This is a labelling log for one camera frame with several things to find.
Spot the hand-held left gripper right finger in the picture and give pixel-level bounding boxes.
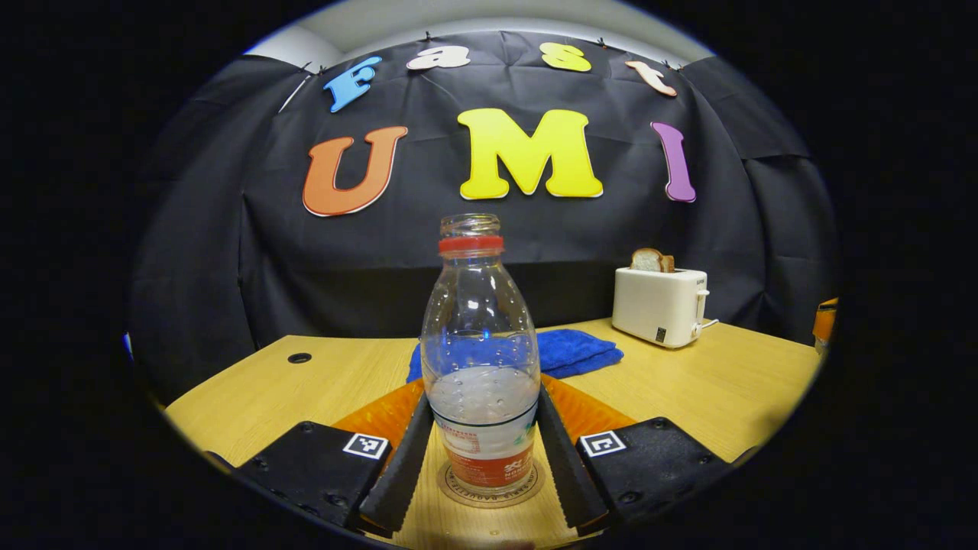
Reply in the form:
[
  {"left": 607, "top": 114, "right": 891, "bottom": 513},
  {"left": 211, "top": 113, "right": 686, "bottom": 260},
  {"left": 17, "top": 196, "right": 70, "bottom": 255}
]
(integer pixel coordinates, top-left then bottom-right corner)
[{"left": 537, "top": 374, "right": 757, "bottom": 535}]

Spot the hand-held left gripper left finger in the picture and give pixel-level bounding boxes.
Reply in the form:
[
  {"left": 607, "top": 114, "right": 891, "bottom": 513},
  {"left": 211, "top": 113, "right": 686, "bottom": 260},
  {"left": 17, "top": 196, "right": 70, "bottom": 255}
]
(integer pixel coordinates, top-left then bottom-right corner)
[{"left": 229, "top": 378, "right": 436, "bottom": 539}]

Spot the round brown coaster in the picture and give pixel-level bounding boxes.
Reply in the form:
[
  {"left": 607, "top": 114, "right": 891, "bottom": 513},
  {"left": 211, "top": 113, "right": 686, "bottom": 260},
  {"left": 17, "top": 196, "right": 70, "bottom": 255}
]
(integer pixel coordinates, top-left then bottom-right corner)
[{"left": 438, "top": 456, "right": 546, "bottom": 509}]

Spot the clear plastic water bottle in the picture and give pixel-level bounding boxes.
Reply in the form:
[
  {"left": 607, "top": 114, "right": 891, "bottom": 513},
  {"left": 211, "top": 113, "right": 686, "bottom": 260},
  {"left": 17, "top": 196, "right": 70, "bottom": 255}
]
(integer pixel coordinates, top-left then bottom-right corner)
[{"left": 420, "top": 213, "right": 542, "bottom": 495}]

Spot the blue folded towel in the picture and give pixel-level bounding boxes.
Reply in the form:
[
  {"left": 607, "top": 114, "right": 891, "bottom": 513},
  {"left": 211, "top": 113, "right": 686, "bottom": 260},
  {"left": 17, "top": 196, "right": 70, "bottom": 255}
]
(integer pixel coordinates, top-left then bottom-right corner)
[{"left": 406, "top": 328, "right": 624, "bottom": 384}]

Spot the white toaster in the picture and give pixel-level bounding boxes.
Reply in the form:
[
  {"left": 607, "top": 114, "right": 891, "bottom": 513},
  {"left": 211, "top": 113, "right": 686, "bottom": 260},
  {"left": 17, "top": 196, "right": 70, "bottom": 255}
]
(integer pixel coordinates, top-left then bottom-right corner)
[{"left": 612, "top": 267, "right": 711, "bottom": 349}]

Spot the toast bread slice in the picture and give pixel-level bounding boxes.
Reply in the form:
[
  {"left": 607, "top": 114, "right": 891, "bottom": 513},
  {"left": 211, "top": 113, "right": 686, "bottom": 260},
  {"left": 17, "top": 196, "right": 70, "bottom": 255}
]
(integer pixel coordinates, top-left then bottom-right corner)
[{"left": 630, "top": 247, "right": 675, "bottom": 273}]

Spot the black backdrop cloth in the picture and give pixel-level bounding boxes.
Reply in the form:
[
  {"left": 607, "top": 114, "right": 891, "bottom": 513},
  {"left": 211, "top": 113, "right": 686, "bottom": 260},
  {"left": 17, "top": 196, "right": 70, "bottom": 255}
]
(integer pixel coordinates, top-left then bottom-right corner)
[{"left": 130, "top": 31, "right": 837, "bottom": 406}]

